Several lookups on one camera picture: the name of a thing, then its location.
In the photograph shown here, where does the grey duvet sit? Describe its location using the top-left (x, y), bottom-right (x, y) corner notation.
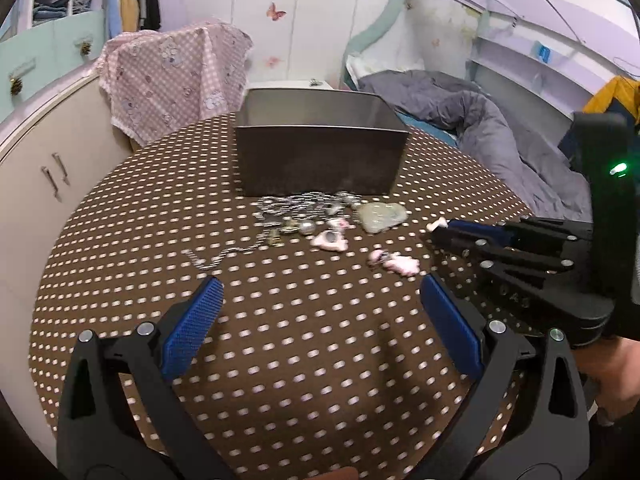
top-left (358, 70), bottom-right (593, 223)

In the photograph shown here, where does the pink charm with dark centre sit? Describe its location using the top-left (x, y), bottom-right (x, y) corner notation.
top-left (309, 228), bottom-right (350, 252)

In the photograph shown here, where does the grey metal box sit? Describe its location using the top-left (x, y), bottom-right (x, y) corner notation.
top-left (234, 88), bottom-right (411, 198)

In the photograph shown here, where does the pale green heart pendant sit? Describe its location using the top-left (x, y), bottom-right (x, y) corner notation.
top-left (357, 201), bottom-right (407, 234)

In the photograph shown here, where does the folded jeans stack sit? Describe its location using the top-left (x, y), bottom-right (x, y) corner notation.
top-left (32, 0), bottom-right (71, 22)

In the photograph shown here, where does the yellow jacket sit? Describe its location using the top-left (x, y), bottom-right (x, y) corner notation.
top-left (582, 75), bottom-right (640, 126)

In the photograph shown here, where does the tangle of silver chains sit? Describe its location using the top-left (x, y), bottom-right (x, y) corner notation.
top-left (254, 190), bottom-right (362, 226)

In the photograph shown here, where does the person's right hand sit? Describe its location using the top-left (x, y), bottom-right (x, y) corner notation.
top-left (582, 336), bottom-right (640, 427)

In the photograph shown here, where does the pink checkered cloth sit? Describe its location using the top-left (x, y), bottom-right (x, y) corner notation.
top-left (95, 19), bottom-right (254, 147)

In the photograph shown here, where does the brown polka-dot tablecloth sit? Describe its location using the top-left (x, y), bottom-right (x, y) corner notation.
top-left (27, 110), bottom-right (551, 480)

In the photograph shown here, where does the thin silver chain necklace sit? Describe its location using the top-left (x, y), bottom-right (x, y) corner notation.
top-left (187, 232), bottom-right (281, 274)

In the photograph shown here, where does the white wall shelf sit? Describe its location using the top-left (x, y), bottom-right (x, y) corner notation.
top-left (467, 7), bottom-right (618, 126)

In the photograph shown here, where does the dark blue garment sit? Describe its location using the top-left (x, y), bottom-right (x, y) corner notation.
top-left (558, 119), bottom-right (591, 173)

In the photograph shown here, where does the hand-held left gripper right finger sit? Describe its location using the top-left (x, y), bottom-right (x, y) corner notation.
top-left (420, 274), bottom-right (593, 480)

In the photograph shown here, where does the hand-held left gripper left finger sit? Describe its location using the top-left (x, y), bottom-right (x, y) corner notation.
top-left (56, 276), bottom-right (236, 480)

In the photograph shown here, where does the teal drawer unit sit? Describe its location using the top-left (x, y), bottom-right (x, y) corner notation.
top-left (0, 7), bottom-right (108, 126)

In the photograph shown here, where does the white cabinet with metal handles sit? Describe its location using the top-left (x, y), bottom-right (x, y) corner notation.
top-left (0, 71), bottom-right (137, 456)

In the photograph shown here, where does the pink bow charm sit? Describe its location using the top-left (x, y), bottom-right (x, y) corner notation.
top-left (368, 249), bottom-right (420, 276)

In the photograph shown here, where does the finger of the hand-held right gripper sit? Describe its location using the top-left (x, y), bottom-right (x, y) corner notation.
top-left (431, 227), bottom-right (576, 276)
top-left (448, 216), bottom-right (594, 251)

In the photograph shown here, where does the blue bed sheet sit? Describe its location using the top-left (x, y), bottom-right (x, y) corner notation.
top-left (397, 114), bottom-right (460, 147)

